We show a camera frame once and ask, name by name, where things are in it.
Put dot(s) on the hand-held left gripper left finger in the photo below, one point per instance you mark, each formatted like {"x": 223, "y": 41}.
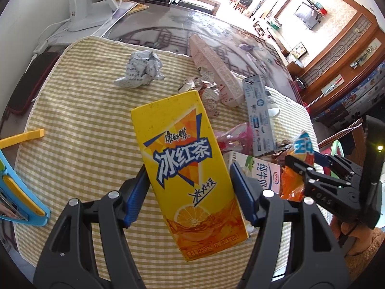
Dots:
{"x": 137, "y": 200}

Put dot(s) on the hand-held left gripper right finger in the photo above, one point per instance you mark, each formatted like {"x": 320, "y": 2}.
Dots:
{"x": 243, "y": 198}

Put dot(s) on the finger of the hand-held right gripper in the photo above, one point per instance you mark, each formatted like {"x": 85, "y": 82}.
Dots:
{"x": 346, "y": 170}
{"x": 331, "y": 195}

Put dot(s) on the red bin with green rim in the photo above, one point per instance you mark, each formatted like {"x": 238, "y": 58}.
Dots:
{"x": 336, "y": 149}

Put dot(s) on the orange snack packet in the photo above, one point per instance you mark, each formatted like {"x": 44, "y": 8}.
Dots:
{"x": 296, "y": 183}

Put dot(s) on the yellow iced tea carton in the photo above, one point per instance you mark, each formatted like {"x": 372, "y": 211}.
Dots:
{"x": 180, "y": 156}

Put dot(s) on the printed paper ball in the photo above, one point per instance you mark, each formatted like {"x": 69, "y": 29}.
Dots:
{"x": 140, "y": 69}

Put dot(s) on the white milk carton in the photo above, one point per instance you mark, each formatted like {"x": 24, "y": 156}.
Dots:
{"x": 264, "y": 174}

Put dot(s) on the pink plastic wrapper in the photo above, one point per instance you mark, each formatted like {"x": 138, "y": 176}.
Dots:
{"x": 239, "y": 137}

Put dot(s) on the crumpled brown wrapper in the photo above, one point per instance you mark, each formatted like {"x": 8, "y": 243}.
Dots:
{"x": 282, "y": 150}

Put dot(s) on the grey toothpaste box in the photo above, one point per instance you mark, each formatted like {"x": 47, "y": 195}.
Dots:
{"x": 260, "y": 120}

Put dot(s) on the blue cartoon door curtain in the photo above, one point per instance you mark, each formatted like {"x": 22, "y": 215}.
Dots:
{"x": 370, "y": 87}

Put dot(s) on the yellow checkered table mat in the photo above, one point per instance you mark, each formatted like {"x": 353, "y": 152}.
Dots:
{"x": 84, "y": 126}

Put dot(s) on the white paper cup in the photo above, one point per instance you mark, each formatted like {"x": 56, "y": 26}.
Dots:
{"x": 274, "y": 108}

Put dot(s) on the blue yellow plastic toy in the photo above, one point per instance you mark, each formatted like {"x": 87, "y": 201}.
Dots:
{"x": 39, "y": 216}

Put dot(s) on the crumpled foil wrapper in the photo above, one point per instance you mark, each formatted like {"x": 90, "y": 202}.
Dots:
{"x": 207, "y": 93}

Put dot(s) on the yellow plastic strip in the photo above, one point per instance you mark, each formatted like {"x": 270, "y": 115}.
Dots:
{"x": 27, "y": 137}

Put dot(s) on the small framed picture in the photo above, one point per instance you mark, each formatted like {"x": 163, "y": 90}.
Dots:
{"x": 299, "y": 50}

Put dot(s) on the long pink cardboard box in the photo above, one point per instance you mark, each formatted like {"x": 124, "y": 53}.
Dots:
{"x": 216, "y": 69}

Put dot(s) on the dark red pad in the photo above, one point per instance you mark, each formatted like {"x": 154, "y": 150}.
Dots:
{"x": 33, "y": 81}

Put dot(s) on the white desk fan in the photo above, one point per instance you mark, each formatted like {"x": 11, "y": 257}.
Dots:
{"x": 87, "y": 18}

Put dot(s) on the thin booklet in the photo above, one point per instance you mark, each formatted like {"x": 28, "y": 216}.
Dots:
{"x": 129, "y": 7}

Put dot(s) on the wall television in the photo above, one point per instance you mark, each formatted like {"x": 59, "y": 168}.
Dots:
{"x": 308, "y": 13}

